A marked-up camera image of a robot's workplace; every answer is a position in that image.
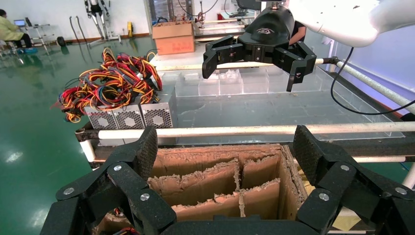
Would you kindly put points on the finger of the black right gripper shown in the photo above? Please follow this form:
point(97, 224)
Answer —
point(298, 61)
point(223, 52)

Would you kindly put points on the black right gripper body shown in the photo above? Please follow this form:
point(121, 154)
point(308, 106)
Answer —
point(269, 29)

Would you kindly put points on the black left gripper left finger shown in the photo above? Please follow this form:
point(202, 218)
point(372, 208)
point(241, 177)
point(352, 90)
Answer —
point(129, 181)

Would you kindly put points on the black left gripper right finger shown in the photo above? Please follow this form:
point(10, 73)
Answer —
point(340, 181)

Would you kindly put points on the white pipe rack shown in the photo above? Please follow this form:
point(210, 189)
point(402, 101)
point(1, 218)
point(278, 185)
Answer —
point(220, 29)

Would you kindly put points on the person in black shirt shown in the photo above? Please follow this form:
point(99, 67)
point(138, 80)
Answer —
point(299, 32)

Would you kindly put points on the black pipe connector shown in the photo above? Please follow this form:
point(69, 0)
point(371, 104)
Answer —
point(331, 60)
point(85, 134)

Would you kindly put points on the yellow paper sheet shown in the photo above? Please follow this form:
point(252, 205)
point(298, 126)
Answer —
point(347, 220)

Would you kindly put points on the brown cardboard carton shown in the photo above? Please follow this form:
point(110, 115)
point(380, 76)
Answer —
point(173, 39)

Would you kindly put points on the clear acrylic divider tray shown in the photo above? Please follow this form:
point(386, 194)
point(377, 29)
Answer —
point(246, 103)

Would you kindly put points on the grey metal power supply unit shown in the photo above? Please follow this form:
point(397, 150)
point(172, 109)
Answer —
point(129, 119)
point(159, 115)
point(102, 120)

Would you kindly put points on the metal storage shelf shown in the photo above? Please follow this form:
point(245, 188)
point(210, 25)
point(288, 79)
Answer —
point(168, 11)

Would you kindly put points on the worn cardboard divider box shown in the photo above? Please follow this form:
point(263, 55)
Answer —
point(207, 185)

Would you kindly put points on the humanoid robot on stand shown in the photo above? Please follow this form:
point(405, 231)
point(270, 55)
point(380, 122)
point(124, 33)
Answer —
point(97, 19)

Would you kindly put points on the black wheel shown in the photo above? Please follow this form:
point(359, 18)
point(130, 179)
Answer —
point(61, 41)

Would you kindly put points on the person in yellow coat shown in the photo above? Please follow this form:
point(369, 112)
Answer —
point(9, 32)

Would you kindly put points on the open laptop computer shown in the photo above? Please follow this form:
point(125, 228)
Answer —
point(19, 23)

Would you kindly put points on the white frame pipe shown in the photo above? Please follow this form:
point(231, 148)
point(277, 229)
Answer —
point(376, 85)
point(410, 176)
point(227, 130)
point(181, 67)
point(87, 150)

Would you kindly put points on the yellow floor post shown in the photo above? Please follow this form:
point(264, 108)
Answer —
point(130, 30)

